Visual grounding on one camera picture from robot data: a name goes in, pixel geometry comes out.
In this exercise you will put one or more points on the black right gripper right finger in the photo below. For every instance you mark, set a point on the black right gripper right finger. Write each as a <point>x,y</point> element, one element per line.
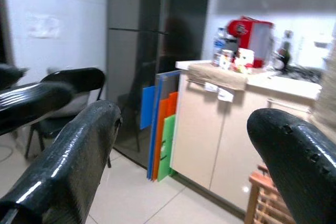
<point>302,166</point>

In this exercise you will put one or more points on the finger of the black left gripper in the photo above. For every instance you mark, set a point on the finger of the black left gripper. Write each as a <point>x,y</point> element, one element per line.
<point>31,103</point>
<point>10,75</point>

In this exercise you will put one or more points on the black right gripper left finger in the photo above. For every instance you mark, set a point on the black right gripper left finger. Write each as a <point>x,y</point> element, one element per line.
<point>65,161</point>

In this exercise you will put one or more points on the clear blue-label water bottle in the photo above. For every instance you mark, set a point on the clear blue-label water bottle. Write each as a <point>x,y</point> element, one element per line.
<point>219,43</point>

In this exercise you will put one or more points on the tall dark grey fridge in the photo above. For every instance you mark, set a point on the tall dark grey fridge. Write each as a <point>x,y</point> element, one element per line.
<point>131,64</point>

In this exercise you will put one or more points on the brown wooden slat rack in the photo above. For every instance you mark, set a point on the brown wooden slat rack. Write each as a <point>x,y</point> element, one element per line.
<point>262,197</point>

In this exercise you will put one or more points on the black folding chair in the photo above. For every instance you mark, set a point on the black folding chair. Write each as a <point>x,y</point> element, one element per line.
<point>78,77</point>

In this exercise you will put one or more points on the black gas stove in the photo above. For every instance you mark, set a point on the black gas stove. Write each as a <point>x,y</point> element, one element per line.
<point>302,74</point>

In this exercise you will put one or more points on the green plastic board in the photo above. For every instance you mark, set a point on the green plastic board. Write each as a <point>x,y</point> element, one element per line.
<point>166,150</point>

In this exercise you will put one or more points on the white barcode label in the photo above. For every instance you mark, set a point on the white barcode label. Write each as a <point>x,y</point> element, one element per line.
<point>211,87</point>
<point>225,94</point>

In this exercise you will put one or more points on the beige kitchen cabinet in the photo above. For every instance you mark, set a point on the beige kitchen cabinet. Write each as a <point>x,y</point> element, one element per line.
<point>199,129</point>

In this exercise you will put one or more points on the orange-red plastic board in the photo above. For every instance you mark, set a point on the orange-red plastic board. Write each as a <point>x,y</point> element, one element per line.
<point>164,111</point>

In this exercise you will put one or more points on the dark glass bottle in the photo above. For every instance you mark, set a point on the dark glass bottle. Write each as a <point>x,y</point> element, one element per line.
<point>285,53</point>

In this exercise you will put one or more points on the red white green-cap carton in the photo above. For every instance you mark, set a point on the red white green-cap carton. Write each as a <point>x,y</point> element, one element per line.
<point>244,60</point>

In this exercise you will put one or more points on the small white carton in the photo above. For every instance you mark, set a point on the small white carton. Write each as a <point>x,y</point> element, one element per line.
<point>227,60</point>

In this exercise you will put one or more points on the red coffee machine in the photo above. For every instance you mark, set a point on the red coffee machine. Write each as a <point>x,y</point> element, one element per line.
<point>252,37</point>

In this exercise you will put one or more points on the white wall paper sheet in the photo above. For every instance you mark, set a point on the white wall paper sheet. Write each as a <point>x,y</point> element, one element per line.
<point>43,26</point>

